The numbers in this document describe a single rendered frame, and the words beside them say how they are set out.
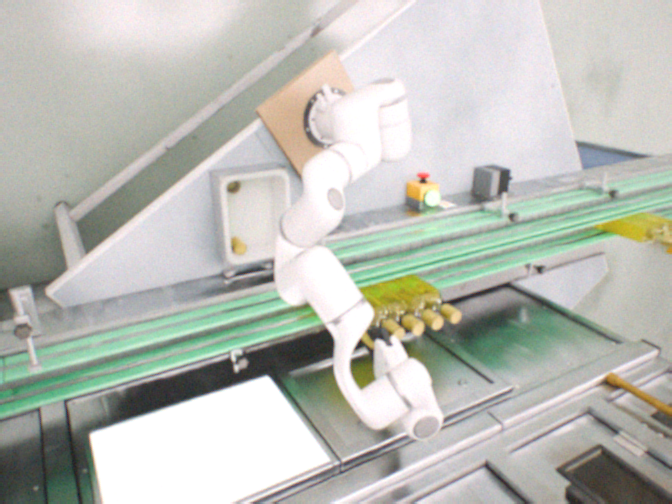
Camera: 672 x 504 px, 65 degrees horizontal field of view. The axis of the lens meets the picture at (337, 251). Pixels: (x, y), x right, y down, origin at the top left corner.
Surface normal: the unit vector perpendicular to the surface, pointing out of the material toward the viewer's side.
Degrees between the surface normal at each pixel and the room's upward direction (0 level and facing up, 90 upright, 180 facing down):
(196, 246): 0
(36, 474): 90
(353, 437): 90
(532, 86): 0
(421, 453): 90
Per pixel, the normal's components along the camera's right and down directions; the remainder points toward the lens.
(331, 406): 0.00, -0.92
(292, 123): 0.50, 0.33
